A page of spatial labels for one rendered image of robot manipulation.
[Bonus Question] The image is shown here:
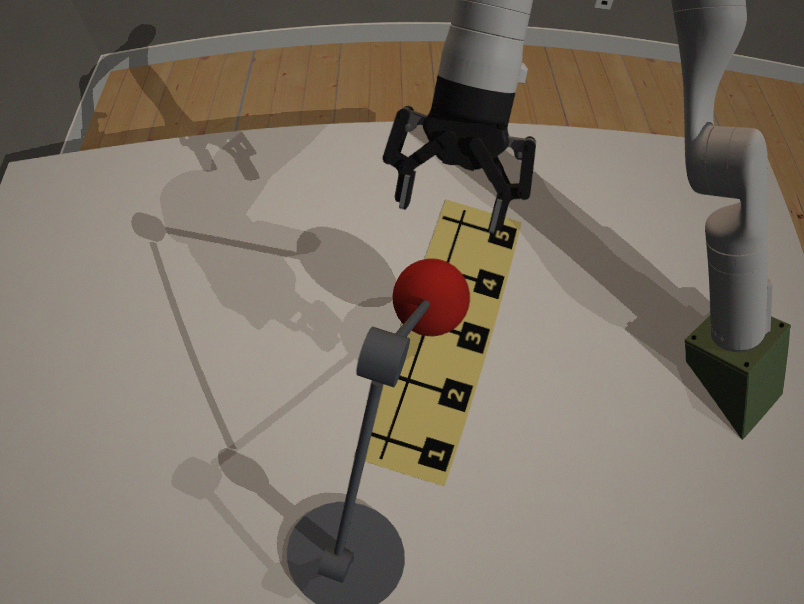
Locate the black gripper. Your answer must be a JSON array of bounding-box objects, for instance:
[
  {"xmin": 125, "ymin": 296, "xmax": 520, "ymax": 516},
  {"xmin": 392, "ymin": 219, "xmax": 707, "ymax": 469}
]
[{"xmin": 382, "ymin": 75, "xmax": 536, "ymax": 234}]

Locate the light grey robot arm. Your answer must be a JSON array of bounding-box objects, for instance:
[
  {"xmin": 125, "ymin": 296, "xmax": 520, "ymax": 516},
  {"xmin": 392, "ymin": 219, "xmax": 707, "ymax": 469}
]
[{"xmin": 438, "ymin": 0, "xmax": 773, "ymax": 352}]

